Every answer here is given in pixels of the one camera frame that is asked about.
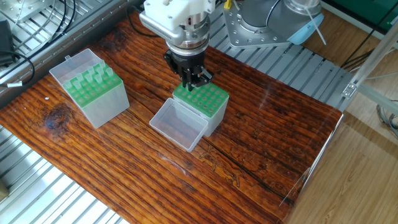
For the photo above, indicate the yellow tag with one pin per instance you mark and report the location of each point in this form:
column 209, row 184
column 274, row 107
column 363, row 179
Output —
column 227, row 4

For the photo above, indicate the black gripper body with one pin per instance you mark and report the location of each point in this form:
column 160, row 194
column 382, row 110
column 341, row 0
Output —
column 186, row 59

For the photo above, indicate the grey metal mount plate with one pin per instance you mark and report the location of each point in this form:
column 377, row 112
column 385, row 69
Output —
column 249, row 34

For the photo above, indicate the clear hinged box lid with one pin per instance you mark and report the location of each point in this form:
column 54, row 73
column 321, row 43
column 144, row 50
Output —
column 179, row 124
column 69, row 67

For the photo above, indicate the aluminium frame corner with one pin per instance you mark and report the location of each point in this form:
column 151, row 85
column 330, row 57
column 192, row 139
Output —
column 367, row 78

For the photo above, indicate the glossy wooden board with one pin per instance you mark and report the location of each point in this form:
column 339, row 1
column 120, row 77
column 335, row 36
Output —
column 280, row 130

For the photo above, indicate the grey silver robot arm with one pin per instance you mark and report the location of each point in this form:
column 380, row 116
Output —
column 180, row 18

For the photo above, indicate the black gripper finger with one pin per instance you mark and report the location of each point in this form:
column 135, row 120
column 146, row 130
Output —
column 203, row 76
column 185, row 78

